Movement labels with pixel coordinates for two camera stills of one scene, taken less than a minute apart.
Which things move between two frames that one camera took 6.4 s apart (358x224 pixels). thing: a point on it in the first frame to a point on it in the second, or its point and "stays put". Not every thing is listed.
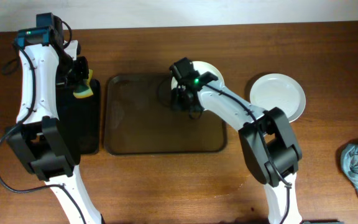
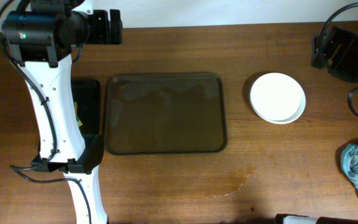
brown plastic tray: x=140 y=120 stays put
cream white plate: x=202 y=68 to x=275 y=96
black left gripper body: x=73 y=70 to x=99 y=32
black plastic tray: x=83 y=114 stays put
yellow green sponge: x=84 y=90 to x=79 y=122
